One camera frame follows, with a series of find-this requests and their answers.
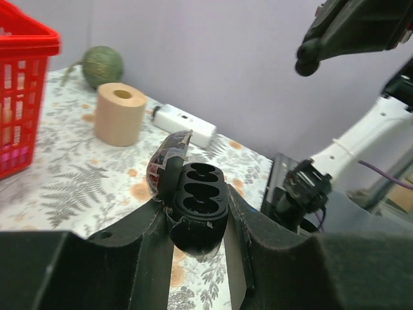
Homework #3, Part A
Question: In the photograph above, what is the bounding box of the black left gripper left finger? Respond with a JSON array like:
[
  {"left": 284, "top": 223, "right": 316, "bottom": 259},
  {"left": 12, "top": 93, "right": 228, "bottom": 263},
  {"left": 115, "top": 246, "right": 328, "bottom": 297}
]
[{"left": 1, "top": 201, "right": 173, "bottom": 309}]

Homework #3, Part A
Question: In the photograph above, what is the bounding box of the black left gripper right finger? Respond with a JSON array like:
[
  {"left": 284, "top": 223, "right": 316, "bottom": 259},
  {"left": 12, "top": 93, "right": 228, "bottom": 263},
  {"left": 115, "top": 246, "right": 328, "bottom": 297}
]
[{"left": 225, "top": 187, "right": 412, "bottom": 309}]

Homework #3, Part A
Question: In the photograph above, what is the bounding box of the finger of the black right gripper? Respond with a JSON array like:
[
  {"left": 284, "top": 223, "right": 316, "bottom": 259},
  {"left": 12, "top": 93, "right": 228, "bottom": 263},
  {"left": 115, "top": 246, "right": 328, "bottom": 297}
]
[{"left": 303, "top": 0, "right": 412, "bottom": 61}]

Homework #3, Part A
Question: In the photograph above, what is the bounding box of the black earbud charging case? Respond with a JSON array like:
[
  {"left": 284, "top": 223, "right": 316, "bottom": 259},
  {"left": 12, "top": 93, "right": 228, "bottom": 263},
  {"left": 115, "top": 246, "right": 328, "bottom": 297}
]
[{"left": 146, "top": 130, "right": 229, "bottom": 262}]

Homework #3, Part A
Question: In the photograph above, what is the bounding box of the black clip-on earbud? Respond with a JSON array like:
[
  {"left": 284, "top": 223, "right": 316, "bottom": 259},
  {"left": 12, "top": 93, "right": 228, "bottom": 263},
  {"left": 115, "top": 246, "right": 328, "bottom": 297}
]
[{"left": 295, "top": 38, "right": 322, "bottom": 77}]

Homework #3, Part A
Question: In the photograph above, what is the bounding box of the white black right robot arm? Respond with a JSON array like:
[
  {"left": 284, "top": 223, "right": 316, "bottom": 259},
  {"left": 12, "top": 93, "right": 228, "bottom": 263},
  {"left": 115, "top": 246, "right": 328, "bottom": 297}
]
[{"left": 225, "top": 1, "right": 412, "bottom": 309}]

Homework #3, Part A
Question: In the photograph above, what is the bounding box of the white plastic bottle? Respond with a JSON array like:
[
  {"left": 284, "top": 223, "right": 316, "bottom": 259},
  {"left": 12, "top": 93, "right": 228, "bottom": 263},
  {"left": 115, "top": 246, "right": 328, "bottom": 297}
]
[{"left": 152, "top": 104, "right": 216, "bottom": 149}]

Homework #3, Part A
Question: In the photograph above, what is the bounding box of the beige tape roll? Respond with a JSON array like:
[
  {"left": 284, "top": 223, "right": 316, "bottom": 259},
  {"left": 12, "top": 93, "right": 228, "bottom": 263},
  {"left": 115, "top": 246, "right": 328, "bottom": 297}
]
[{"left": 94, "top": 83, "right": 148, "bottom": 147}]

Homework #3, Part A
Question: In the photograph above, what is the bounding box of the green melon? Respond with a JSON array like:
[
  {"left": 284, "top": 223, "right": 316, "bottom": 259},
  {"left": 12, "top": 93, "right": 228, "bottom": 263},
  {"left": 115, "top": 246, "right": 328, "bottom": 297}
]
[{"left": 61, "top": 45, "right": 125, "bottom": 90}]

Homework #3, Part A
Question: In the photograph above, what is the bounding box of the red plastic shopping basket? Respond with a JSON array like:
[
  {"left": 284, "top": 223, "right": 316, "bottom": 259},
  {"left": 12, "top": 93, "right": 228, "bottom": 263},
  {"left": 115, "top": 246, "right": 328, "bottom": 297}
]
[{"left": 1, "top": 1, "right": 60, "bottom": 178}]

